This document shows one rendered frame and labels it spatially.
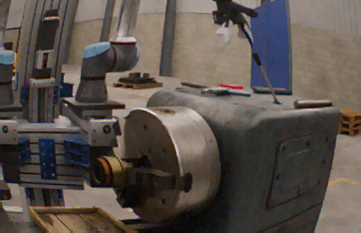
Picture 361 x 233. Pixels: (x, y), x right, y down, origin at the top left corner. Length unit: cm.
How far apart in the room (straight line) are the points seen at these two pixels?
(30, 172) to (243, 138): 94
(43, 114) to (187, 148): 91
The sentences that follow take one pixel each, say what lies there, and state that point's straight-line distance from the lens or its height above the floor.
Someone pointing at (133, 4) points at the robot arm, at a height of 157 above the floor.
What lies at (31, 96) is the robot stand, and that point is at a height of 118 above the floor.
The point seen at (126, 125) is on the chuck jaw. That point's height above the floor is 119.
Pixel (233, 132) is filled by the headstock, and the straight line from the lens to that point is 126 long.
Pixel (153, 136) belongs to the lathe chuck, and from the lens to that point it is 125.
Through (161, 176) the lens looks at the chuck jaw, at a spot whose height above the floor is 111.
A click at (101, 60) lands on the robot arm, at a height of 132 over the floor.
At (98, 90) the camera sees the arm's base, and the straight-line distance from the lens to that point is 188.
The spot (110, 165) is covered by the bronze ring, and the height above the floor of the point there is 111.
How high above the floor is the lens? 142
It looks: 8 degrees down
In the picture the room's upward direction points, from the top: 4 degrees clockwise
